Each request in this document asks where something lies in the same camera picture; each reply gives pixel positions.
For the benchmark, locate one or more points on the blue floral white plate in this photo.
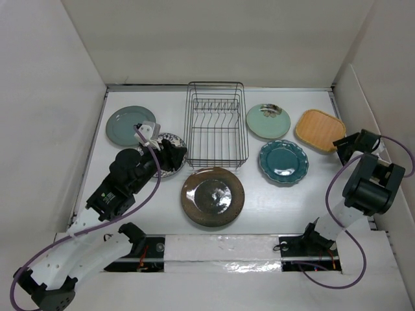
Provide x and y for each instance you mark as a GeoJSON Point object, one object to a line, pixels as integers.
{"type": "Point", "coordinates": [176, 140]}

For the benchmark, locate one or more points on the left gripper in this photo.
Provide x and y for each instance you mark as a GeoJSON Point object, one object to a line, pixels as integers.
{"type": "Point", "coordinates": [170, 155]}

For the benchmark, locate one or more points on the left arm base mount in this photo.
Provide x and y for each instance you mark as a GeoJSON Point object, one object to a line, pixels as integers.
{"type": "Point", "coordinates": [148, 259]}

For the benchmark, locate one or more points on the dark teal scalloped plate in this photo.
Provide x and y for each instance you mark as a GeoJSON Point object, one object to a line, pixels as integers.
{"type": "Point", "coordinates": [283, 161]}

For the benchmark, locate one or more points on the mint green flower plate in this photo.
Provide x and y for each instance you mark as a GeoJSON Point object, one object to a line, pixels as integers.
{"type": "Point", "coordinates": [268, 121]}

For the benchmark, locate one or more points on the grey-blue round plate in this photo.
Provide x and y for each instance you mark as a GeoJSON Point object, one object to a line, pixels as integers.
{"type": "Point", "coordinates": [120, 126]}

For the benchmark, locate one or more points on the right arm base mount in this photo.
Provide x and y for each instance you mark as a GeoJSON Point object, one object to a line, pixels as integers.
{"type": "Point", "coordinates": [299, 258]}

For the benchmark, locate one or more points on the black wire dish rack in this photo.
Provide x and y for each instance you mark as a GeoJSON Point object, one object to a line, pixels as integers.
{"type": "Point", "coordinates": [215, 129]}

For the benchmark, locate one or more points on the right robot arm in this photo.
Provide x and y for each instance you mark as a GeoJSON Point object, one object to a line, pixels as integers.
{"type": "Point", "coordinates": [370, 189]}

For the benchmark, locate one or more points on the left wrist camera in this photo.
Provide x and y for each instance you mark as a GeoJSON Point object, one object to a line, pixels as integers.
{"type": "Point", "coordinates": [147, 133]}

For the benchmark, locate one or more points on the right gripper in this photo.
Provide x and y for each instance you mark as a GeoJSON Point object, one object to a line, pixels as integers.
{"type": "Point", "coordinates": [342, 148]}

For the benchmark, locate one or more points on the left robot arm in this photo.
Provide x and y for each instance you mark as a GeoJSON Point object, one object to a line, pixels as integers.
{"type": "Point", "coordinates": [98, 236]}

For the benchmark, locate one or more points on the square bamboo plate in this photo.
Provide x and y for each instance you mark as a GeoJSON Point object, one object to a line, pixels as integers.
{"type": "Point", "coordinates": [320, 130]}

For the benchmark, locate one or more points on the brown speckled round plate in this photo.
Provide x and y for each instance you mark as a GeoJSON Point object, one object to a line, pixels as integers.
{"type": "Point", "coordinates": [212, 197]}

